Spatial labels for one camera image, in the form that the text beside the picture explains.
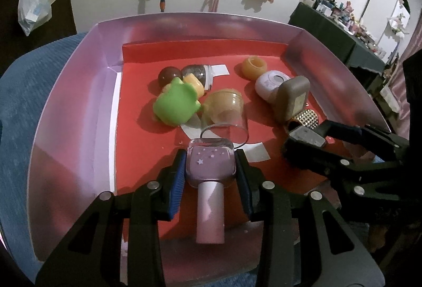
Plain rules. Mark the green and yellow toy figure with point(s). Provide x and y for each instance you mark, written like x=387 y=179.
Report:
x=171 y=105

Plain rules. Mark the blue textured mat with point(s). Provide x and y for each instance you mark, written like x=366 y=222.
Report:
x=26 y=76

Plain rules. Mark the brown square case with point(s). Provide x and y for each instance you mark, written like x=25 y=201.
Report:
x=291 y=99

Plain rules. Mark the glitter bottle with brown cap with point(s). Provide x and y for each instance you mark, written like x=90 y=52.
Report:
x=194 y=73

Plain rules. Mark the amber round jar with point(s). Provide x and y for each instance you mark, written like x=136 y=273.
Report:
x=254 y=68
x=221 y=105

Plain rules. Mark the purple bottle with pink cap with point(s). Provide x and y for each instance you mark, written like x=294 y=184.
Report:
x=209 y=168

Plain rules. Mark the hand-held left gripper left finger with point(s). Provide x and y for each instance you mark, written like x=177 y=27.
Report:
x=178 y=175

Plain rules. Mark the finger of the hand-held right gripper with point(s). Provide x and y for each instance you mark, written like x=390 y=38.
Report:
x=316 y=158
x=349 y=133

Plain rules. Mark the row of cosmetic bottles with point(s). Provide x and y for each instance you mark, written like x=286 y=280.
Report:
x=343 y=10

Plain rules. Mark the pink and red cardboard box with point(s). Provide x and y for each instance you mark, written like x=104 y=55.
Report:
x=145 y=129

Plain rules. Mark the white plastic bag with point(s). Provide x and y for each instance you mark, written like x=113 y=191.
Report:
x=33 y=7

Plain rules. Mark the table with dark cloth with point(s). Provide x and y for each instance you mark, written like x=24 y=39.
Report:
x=329 y=33

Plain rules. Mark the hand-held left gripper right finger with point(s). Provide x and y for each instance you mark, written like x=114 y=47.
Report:
x=242 y=175

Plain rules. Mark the clear glass cup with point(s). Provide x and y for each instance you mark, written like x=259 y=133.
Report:
x=239 y=132

